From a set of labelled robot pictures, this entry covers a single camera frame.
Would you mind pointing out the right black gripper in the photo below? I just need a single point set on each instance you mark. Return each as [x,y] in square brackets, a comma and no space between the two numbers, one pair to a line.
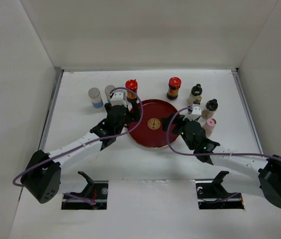
[177,119]

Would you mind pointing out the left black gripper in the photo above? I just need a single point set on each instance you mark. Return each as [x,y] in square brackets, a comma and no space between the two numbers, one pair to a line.
[135,112]

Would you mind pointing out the small gold-cap yellow bottle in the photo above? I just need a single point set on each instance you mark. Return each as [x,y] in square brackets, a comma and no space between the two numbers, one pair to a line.
[197,100]

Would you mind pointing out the pink-lid spice shaker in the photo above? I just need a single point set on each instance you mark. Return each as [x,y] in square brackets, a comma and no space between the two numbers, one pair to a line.
[209,126]

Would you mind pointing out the red-lid jar amber contents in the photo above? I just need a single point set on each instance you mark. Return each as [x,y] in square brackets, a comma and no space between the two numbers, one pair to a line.
[132,85]

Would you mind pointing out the black-cap bottle white contents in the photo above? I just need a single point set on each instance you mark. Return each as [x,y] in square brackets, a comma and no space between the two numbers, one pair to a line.
[195,91]

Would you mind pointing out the red-lid jar dark sauce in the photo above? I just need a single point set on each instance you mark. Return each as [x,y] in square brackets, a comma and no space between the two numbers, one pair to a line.
[174,86]

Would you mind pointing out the black-cap bottle brown spice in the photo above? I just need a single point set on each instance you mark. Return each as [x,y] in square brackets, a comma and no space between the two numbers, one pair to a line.
[209,110]

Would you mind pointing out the silver-lid shaker light label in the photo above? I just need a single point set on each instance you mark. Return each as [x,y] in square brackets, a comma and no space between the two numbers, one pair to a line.
[107,91]

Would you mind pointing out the silver-lid shaker blue label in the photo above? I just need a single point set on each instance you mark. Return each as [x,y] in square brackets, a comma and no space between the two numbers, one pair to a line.
[95,97]

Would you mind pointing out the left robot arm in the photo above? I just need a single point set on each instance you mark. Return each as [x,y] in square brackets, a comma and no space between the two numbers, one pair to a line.
[42,176]

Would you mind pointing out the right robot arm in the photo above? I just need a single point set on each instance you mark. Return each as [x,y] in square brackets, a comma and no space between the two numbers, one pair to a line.
[264,170]

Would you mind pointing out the round red lacquer tray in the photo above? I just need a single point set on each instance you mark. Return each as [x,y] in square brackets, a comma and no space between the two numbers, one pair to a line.
[149,132]

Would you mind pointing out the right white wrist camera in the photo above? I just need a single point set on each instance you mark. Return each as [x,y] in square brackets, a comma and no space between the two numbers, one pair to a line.
[194,114]

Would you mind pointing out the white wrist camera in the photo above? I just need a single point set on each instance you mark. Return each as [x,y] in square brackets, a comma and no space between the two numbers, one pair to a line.
[118,98]
[194,114]

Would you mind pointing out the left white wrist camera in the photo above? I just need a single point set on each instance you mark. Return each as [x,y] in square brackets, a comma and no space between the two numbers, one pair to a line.
[118,98]

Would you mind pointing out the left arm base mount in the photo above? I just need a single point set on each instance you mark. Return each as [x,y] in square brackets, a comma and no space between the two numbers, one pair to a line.
[92,197]

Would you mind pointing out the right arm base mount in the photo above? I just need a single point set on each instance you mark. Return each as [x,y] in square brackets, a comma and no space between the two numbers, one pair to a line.
[211,195]

